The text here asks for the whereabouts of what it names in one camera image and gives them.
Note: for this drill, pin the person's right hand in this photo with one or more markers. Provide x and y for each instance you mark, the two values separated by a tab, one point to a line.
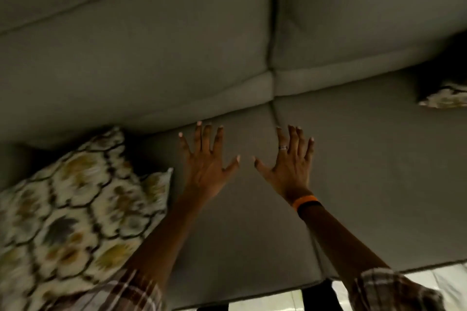
288	172

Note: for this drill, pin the person's left middle finger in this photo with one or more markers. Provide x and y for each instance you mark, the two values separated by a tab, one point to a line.
207	139

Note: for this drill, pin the person's right little finger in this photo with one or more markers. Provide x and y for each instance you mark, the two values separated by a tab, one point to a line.
309	149

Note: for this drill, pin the patterned throw pillow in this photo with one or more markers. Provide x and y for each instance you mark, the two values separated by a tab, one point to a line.
65	212
445	97

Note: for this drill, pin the person's left forearm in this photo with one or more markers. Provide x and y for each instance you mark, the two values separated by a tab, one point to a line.
164	241

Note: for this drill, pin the black wristband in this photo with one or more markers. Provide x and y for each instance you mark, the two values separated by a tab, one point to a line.
308	207

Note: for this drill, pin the person's right thumb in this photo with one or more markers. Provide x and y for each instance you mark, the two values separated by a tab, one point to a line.
263	166

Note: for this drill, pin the orange wristband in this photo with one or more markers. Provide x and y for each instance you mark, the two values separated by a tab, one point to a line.
303	201

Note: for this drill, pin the grey fabric sofa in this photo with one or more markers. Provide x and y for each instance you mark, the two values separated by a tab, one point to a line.
233	66

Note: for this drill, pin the person's left thumb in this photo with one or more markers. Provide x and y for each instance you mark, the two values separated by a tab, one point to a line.
230	166

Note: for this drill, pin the person's left hand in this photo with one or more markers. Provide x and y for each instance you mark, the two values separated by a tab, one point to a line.
205	172

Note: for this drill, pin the person's right forearm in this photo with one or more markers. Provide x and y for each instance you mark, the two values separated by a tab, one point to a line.
335	241

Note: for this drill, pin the person's right middle finger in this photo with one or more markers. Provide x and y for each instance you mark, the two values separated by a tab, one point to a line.
293	139

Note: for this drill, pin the person's left little finger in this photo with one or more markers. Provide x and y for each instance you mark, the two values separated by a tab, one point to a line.
185	145

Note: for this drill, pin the plaid shirt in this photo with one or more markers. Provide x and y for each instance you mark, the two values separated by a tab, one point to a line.
394	290

